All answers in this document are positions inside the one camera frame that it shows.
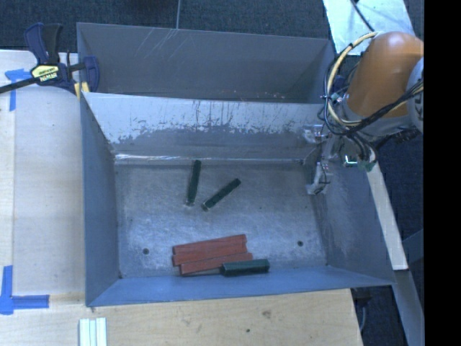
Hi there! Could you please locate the grey metal bin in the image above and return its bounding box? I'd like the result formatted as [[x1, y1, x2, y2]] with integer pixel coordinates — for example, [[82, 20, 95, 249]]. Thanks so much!
[[75, 22, 398, 308]]

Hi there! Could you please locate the red-brown flat block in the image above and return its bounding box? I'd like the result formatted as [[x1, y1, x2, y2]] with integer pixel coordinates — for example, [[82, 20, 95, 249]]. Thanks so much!
[[171, 234, 249, 256], [171, 243, 250, 267], [179, 252, 254, 277]]

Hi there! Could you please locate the pale wood flat board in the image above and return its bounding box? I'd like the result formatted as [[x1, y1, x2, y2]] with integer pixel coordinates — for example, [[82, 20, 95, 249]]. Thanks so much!
[[12, 86, 87, 298]]

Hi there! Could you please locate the dark green flat block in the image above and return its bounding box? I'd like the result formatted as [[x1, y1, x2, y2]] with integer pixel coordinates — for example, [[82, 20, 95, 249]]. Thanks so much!
[[201, 177, 243, 213], [185, 159, 202, 206], [220, 258, 271, 278]]

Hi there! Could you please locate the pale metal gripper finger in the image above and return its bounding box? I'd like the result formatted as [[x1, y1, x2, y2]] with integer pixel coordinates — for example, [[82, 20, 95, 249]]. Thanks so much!
[[305, 161, 331, 196], [303, 123, 325, 144]]

